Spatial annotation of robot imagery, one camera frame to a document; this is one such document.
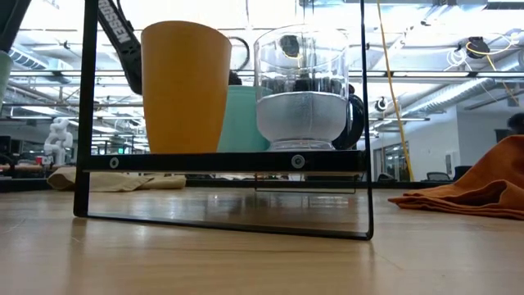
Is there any cyan plastic mug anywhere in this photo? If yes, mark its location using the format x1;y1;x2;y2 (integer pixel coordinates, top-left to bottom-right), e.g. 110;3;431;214
216;84;273;154

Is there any dark blue ceramic mug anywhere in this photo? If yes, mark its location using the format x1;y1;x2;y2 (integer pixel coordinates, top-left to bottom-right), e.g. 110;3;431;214
330;84;367;152

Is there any black ceiling cord reel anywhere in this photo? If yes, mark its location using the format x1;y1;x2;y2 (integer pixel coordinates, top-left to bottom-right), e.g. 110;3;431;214
465;35;491;61

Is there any black aluminium rig frame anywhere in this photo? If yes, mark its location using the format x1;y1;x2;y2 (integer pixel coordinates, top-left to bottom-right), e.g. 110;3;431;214
0;176;454;193

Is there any orange cloth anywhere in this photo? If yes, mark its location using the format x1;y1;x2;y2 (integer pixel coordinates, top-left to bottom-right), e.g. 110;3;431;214
387;134;524;222

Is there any beige cloth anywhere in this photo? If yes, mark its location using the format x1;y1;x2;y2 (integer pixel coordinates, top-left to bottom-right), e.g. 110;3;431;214
46;165;187;193

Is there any black office chair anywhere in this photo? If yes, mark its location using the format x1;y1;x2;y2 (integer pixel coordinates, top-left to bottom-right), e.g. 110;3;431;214
453;165;474;181

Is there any clear glass mug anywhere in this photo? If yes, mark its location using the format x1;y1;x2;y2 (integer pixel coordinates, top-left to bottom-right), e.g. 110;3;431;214
252;23;351;152

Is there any orange plastic cup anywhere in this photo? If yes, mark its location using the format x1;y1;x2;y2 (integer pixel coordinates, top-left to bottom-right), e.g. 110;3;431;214
139;20;233;156

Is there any person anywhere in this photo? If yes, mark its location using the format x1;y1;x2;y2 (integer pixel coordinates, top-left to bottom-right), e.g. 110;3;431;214
506;111;524;137

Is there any yellow cable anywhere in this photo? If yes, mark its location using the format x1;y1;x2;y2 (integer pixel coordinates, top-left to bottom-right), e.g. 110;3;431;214
375;0;416;183

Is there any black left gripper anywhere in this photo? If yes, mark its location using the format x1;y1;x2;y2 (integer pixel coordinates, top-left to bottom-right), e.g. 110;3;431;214
227;68;244;87

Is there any dark wall monitor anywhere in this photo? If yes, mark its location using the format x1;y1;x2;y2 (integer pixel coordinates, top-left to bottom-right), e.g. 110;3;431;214
494;129;517;143

